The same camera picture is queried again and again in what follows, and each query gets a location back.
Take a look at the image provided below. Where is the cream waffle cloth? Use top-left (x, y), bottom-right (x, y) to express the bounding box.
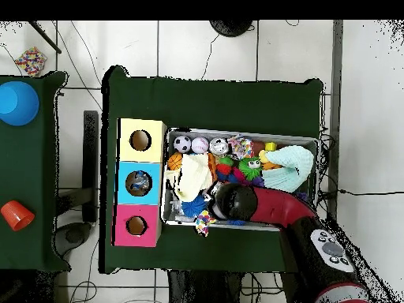
top-left (173, 153), bottom-right (215, 204)

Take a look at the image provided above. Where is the clear plastic packet blue label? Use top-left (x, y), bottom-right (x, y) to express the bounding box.
top-left (127, 176), bottom-right (148, 196)

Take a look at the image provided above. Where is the mint green cloth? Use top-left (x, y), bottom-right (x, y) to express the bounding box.
top-left (261, 144), bottom-right (316, 194)

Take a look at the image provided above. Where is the shallow clear mesh bin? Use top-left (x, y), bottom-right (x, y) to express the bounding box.
top-left (162, 128), bottom-right (320, 234)

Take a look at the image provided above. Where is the wooden box with three holes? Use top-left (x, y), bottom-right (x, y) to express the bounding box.
top-left (113, 117), bottom-right (168, 249)

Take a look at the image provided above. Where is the small baseball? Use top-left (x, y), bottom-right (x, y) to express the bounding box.
top-left (191, 137), bottom-right (210, 155)

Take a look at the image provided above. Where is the small orange basketball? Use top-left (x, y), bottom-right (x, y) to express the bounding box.
top-left (167, 154), bottom-right (184, 171)

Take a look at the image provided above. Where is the small soccer ball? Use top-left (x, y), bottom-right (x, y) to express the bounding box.
top-left (173, 135), bottom-right (193, 155)

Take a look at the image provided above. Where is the blue spiky ball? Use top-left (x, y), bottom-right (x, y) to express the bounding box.
top-left (181, 194), bottom-right (209, 220)

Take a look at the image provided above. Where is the colourful patterned cloth pouch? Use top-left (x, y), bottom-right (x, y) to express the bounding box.
top-left (226, 135), bottom-right (256, 162)

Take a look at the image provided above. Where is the colourful spotted plush toy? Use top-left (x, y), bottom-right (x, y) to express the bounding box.
top-left (193, 211), bottom-right (213, 238)

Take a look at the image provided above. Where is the dark green table cloth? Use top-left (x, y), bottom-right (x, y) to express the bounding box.
top-left (99, 65), bottom-right (324, 279)

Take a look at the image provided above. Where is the black round stand base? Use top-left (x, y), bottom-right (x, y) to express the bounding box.
top-left (209, 20), bottom-right (255, 38)

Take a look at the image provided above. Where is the green covered side table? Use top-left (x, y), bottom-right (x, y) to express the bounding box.
top-left (0, 70), bottom-right (69, 274)

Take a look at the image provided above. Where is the red cup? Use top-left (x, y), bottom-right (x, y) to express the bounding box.
top-left (0, 200), bottom-right (36, 232)

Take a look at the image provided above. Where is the blue bowl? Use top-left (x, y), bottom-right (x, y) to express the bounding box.
top-left (0, 80), bottom-right (40, 127)

